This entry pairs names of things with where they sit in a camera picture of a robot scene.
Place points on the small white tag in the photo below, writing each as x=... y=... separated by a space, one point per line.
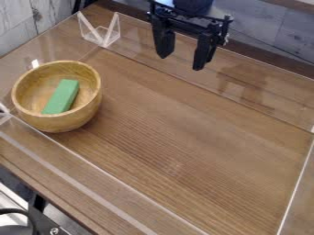
x=35 y=63

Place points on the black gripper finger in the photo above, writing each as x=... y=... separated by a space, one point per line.
x=204 y=50
x=163 y=37

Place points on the black metal table leg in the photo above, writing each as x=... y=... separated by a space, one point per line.
x=51 y=220

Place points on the clear acrylic right wall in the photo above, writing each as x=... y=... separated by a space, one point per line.
x=298 y=220

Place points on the green rectangular stick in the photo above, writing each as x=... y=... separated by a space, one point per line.
x=63 y=97

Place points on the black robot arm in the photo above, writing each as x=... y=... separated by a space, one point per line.
x=195 y=18

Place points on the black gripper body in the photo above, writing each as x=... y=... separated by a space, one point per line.
x=194 y=16

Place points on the wooden bowl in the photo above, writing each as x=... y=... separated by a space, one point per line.
x=33 y=88

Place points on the clear acrylic corner bracket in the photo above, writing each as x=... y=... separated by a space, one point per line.
x=100 y=35

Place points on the clear acrylic wall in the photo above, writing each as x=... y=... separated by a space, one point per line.
x=101 y=202
x=298 y=220

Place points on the clear acrylic front wall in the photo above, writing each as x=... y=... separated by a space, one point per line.
x=101 y=202

